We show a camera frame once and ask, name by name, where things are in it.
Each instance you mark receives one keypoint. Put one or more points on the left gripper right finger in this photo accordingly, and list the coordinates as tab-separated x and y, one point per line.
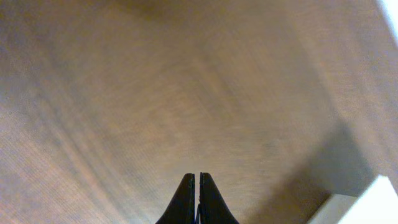
212	208

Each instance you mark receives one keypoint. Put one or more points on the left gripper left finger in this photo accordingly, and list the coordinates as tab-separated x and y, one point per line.
181	208

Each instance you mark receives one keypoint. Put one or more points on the white plastic cutlery tray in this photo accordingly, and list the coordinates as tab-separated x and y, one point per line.
376	205

